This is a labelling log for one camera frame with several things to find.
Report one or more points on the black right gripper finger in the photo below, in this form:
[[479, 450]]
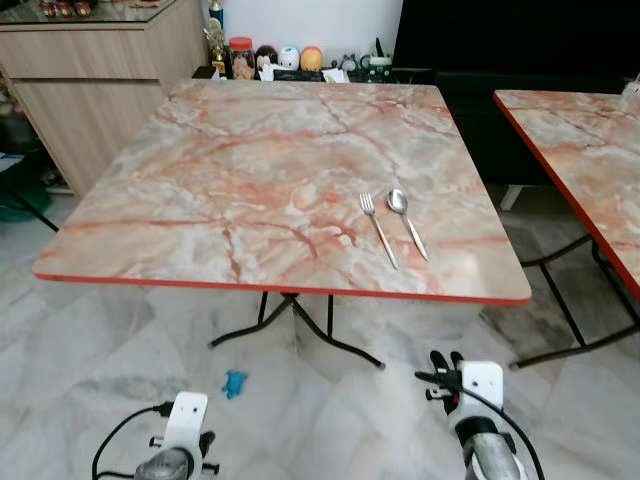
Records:
[[439, 362], [457, 362]]

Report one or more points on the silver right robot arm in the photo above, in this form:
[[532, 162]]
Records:
[[490, 455]]

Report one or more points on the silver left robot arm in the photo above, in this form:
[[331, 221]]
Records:
[[165, 468]]

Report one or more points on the small blue toy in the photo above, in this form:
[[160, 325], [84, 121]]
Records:
[[235, 384]]

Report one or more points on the black folding table legs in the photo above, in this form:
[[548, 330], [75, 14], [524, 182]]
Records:
[[565, 305], [330, 345]]

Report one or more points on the silver metal fork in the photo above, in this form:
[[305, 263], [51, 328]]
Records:
[[380, 232]]

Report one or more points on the silver metal spoon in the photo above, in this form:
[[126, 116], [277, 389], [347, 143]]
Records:
[[398, 201]]

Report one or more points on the black television console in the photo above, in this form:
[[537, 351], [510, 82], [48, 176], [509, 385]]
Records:
[[480, 120]]

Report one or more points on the green and white cup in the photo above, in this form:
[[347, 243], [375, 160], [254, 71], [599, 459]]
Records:
[[379, 66]]

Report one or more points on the small grey figurine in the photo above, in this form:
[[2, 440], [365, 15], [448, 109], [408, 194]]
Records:
[[349, 61]]

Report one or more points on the orange round toy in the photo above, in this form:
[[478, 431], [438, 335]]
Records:
[[312, 58]]

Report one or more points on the black flat-screen television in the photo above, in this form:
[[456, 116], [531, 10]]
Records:
[[520, 30]]

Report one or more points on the white round toy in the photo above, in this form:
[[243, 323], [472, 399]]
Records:
[[289, 58]]

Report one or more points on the red-lidded clear jar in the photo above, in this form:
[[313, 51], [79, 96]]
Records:
[[241, 60]]

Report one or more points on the light wooden cabinet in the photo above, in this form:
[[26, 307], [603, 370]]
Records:
[[90, 100]]

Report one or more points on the gold trophy with blue ball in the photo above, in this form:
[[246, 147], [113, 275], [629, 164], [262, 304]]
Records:
[[215, 45]]

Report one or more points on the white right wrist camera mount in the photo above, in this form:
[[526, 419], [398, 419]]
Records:
[[482, 390]]

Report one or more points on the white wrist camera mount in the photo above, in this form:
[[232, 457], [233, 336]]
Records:
[[186, 420], [482, 390]]

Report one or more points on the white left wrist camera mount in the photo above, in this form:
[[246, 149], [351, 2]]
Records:
[[186, 420]]

